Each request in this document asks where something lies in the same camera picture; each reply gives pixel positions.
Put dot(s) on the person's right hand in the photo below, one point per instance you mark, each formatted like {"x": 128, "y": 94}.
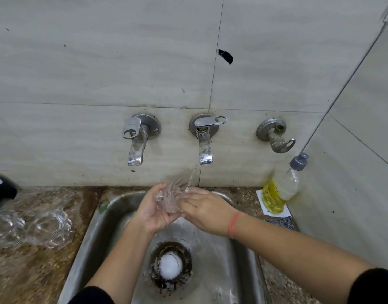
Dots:
{"x": 209, "y": 212}

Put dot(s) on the person's left hand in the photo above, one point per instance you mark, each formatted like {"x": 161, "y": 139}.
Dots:
{"x": 151, "y": 212}

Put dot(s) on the clear glass cup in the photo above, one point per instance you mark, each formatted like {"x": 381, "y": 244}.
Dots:
{"x": 5, "y": 227}
{"x": 170, "y": 197}
{"x": 49, "y": 227}

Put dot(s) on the dark speckled sponge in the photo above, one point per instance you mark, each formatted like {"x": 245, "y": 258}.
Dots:
{"x": 281, "y": 223}

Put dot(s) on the yellow dish soap bottle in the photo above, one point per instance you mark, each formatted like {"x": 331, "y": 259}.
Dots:
{"x": 281, "y": 186}

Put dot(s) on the black dish rack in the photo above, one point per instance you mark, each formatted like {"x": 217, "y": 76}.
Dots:
{"x": 0, "y": 189}

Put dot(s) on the person's left forearm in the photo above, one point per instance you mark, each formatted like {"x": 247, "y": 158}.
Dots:
{"x": 118, "y": 265}

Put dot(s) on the person's right forearm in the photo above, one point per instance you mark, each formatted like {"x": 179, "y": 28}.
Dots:
{"x": 301, "y": 253}

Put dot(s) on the orange wrist thread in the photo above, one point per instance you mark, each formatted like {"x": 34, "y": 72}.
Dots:
{"x": 233, "y": 225}

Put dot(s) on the metal sink drain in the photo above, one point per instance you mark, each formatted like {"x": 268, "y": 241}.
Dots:
{"x": 170, "y": 265}

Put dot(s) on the stainless steel sink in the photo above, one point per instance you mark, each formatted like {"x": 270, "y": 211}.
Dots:
{"x": 92, "y": 246}

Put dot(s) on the black tape piece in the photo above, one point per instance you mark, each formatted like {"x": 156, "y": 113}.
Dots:
{"x": 225, "y": 56}

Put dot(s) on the black right sleeve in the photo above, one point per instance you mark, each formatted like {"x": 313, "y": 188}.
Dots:
{"x": 374, "y": 286}

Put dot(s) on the chrome wall tap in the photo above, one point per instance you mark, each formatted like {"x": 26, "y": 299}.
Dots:
{"x": 140, "y": 131}
{"x": 205, "y": 132}

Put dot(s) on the grey wall valve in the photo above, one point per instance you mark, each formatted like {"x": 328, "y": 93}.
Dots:
{"x": 273, "y": 132}

